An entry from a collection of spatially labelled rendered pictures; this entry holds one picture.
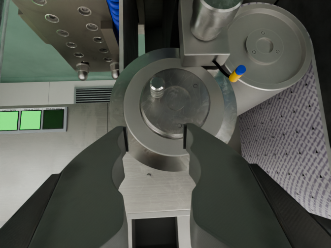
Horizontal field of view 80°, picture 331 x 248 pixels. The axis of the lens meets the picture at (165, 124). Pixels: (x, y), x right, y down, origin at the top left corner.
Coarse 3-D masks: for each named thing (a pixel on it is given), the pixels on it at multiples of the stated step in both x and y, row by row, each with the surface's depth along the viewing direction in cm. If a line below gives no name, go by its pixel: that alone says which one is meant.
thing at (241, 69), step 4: (216, 64) 22; (220, 68) 22; (236, 68) 19; (240, 68) 18; (244, 68) 18; (224, 72) 21; (232, 72) 20; (236, 72) 19; (240, 72) 18; (228, 76) 21; (232, 76) 20; (236, 76) 19; (240, 76) 19; (232, 80) 20; (236, 80) 20
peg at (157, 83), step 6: (156, 78) 18; (162, 78) 18; (150, 84) 18; (156, 84) 18; (162, 84) 18; (150, 90) 20; (156, 90) 18; (162, 90) 19; (156, 96) 20; (162, 96) 21
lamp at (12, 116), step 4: (0, 112) 54; (4, 112) 54; (8, 112) 54; (12, 112) 54; (16, 112) 54; (0, 116) 54; (4, 116) 54; (8, 116) 54; (12, 116) 54; (16, 116) 54; (0, 120) 54; (4, 120) 54; (8, 120) 54; (12, 120) 54; (16, 120) 54; (0, 124) 53; (4, 124) 53; (8, 124) 54; (12, 124) 54; (16, 124) 54; (0, 128) 53; (4, 128) 53; (8, 128) 53; (12, 128) 53; (16, 128) 53
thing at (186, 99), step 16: (176, 80) 21; (192, 80) 21; (144, 96) 21; (176, 96) 21; (192, 96) 21; (208, 96) 21; (144, 112) 21; (160, 112) 21; (176, 112) 21; (192, 112) 21; (208, 112) 21; (160, 128) 20; (176, 128) 20
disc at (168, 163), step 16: (176, 48) 24; (144, 64) 24; (128, 80) 23; (224, 80) 24; (112, 96) 23; (224, 96) 23; (112, 112) 22; (128, 128) 22; (224, 128) 23; (144, 160) 22; (160, 160) 22; (176, 160) 22
